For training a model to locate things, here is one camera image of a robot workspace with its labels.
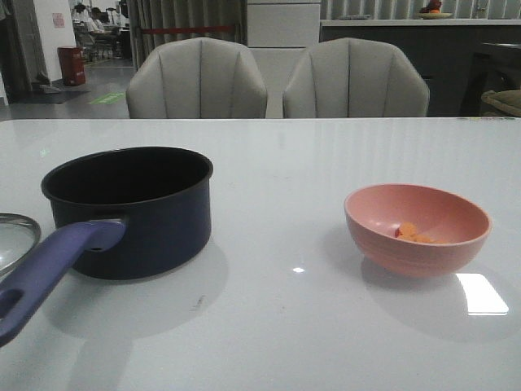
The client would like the orange ham slice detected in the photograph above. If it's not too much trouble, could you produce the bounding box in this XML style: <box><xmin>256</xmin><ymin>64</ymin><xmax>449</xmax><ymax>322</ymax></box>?
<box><xmin>396</xmin><ymin>222</ymin><xmax>418</xmax><ymax>237</ymax></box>

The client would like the pink plastic bowl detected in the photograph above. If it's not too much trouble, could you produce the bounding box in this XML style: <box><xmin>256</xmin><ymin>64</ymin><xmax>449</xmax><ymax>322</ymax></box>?
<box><xmin>344</xmin><ymin>183</ymin><xmax>492</xmax><ymax>277</ymax></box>

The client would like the glass lid with blue knob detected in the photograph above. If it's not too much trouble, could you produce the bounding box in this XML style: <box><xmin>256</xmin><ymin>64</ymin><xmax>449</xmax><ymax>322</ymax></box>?
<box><xmin>1</xmin><ymin>213</ymin><xmax>42</xmax><ymax>279</ymax></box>

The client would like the dark blue saucepan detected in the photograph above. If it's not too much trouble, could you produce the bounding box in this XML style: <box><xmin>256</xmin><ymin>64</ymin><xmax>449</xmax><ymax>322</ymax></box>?
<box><xmin>1</xmin><ymin>147</ymin><xmax>213</xmax><ymax>344</ymax></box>

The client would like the grey upholstered chair left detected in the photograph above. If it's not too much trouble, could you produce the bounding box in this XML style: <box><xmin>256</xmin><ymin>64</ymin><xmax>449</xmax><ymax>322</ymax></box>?
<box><xmin>125</xmin><ymin>37</ymin><xmax>268</xmax><ymax>119</ymax></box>

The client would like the grey upholstered chair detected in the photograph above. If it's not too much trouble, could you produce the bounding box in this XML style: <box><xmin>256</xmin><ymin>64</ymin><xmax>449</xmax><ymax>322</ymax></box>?
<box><xmin>125</xmin><ymin>37</ymin><xmax>268</xmax><ymax>119</ymax></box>
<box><xmin>282</xmin><ymin>37</ymin><xmax>430</xmax><ymax>118</ymax></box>

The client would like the grey upholstered chair right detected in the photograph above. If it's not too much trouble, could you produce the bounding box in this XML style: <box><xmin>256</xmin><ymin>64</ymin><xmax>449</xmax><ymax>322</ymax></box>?
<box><xmin>282</xmin><ymin>37</ymin><xmax>430</xmax><ymax>118</ymax></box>

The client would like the white drawer cabinet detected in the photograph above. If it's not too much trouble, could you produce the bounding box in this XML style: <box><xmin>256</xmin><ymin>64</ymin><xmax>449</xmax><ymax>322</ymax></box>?
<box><xmin>246</xmin><ymin>1</ymin><xmax>321</xmax><ymax>118</ymax></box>

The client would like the red barrier belt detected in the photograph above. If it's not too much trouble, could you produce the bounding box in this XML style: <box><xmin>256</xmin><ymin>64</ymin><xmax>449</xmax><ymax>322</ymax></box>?
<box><xmin>141</xmin><ymin>24</ymin><xmax>236</xmax><ymax>35</ymax></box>

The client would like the red trash bin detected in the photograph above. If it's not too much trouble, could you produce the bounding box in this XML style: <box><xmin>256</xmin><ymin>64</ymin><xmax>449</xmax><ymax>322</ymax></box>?
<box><xmin>57</xmin><ymin>46</ymin><xmax>85</xmax><ymax>86</ymax></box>

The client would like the seated person in background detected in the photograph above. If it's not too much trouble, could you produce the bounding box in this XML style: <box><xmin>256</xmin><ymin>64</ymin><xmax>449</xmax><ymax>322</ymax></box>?
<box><xmin>74</xmin><ymin>3</ymin><xmax>119</xmax><ymax>55</ymax></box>

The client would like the dark counter with white top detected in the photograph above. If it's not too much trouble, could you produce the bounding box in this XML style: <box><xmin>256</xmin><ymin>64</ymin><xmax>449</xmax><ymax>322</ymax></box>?
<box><xmin>320</xmin><ymin>19</ymin><xmax>520</xmax><ymax>116</ymax></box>

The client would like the dark floor mat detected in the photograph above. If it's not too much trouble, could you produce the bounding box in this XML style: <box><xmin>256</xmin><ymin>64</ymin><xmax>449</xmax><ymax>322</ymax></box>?
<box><xmin>27</xmin><ymin>90</ymin><xmax>86</xmax><ymax>104</ymax></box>

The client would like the fruit plate on counter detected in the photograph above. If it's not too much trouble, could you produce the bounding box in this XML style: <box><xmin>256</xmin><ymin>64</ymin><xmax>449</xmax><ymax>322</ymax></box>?
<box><xmin>417</xmin><ymin>0</ymin><xmax>453</xmax><ymax>20</ymax></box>

